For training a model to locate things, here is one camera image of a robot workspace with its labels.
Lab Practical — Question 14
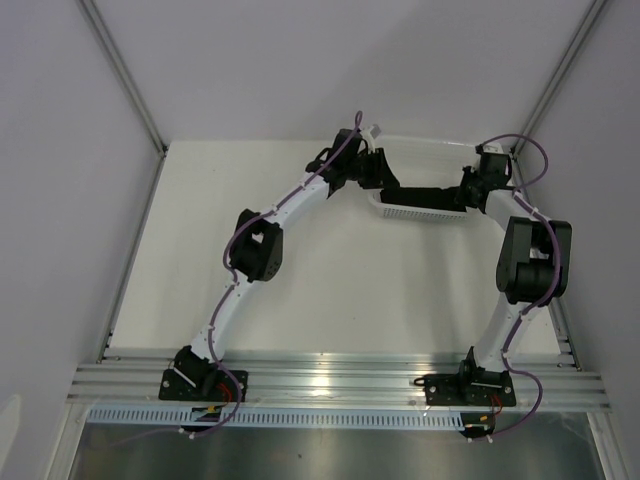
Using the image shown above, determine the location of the black t-shirt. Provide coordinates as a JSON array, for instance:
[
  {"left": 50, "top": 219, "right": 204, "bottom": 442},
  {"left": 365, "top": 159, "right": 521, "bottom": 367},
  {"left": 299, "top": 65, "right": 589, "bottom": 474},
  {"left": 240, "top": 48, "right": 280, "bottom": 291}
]
[{"left": 380, "top": 187, "right": 466, "bottom": 212}]

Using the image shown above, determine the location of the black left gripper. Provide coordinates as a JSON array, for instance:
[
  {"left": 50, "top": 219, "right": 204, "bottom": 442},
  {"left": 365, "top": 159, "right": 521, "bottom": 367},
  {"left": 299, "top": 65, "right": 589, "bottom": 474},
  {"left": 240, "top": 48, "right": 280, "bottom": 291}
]
[{"left": 344, "top": 149, "right": 399, "bottom": 191}]

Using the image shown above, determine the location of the grey slotted cable duct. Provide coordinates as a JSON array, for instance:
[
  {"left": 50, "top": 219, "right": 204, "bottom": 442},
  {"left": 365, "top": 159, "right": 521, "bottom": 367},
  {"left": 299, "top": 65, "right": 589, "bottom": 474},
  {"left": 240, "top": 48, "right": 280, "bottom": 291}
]
[{"left": 86, "top": 405, "right": 464, "bottom": 431}]

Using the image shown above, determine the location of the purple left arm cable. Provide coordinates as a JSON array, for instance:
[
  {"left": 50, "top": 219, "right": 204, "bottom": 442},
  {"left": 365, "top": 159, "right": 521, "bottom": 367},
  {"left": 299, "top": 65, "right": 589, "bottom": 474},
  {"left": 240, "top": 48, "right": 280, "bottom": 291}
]
[{"left": 112, "top": 110, "right": 365, "bottom": 446}]

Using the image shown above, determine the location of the grey aluminium frame post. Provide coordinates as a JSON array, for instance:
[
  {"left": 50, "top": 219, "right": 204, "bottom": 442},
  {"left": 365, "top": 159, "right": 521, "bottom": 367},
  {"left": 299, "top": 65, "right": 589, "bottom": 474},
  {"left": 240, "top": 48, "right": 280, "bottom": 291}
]
[{"left": 508, "top": 0, "right": 614, "bottom": 156}]

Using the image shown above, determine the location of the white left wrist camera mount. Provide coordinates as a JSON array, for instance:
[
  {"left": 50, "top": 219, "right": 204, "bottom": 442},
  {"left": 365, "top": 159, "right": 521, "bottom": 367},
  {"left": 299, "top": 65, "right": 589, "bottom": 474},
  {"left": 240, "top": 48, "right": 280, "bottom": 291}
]
[{"left": 360, "top": 124, "right": 381, "bottom": 153}]

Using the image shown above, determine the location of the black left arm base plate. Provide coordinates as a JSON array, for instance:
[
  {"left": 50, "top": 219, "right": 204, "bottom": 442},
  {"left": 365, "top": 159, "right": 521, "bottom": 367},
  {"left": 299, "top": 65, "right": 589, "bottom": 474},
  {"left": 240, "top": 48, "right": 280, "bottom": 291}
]
[{"left": 158, "top": 369, "right": 239, "bottom": 403}]

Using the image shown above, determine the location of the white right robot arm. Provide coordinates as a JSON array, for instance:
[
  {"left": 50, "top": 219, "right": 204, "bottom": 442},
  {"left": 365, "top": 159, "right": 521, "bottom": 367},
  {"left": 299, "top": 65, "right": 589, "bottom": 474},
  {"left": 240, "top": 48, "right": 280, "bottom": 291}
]
[{"left": 456, "top": 145, "right": 572, "bottom": 404}]

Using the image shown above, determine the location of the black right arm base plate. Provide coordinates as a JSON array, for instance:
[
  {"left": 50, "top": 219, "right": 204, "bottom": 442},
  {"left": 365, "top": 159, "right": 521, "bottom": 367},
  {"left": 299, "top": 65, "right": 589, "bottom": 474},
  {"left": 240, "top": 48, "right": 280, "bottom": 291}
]
[{"left": 413, "top": 371, "right": 516, "bottom": 407}]

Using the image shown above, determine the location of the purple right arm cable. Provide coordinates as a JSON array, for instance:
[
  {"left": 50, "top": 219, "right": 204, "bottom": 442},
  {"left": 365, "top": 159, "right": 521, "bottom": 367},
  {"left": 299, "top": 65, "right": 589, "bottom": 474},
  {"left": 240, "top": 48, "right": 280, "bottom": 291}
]
[{"left": 459, "top": 133, "right": 561, "bottom": 444}]

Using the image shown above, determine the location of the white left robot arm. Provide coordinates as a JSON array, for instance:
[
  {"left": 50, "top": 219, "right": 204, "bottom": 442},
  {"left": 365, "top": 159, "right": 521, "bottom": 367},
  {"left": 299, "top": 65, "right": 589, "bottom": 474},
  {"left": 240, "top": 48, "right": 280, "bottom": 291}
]
[{"left": 171, "top": 125, "right": 399, "bottom": 400}]

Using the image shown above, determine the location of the white perforated plastic basket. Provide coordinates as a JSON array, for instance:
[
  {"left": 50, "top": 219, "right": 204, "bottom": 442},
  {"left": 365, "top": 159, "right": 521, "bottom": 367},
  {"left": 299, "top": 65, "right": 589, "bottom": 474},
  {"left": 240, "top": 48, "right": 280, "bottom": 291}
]
[{"left": 367, "top": 132, "right": 484, "bottom": 224}]

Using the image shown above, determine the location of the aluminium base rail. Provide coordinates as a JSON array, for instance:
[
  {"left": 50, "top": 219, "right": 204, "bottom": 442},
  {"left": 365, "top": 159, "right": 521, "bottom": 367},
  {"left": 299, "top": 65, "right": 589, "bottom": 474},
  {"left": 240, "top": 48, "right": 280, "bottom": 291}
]
[{"left": 67, "top": 349, "right": 611, "bottom": 412}]

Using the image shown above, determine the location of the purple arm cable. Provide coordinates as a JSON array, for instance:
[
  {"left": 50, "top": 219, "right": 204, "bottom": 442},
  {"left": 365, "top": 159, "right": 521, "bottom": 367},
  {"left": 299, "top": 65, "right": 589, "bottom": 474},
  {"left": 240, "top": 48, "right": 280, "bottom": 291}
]
[
  {"left": 459, "top": 133, "right": 561, "bottom": 444},
  {"left": 112, "top": 110, "right": 365, "bottom": 446}
]

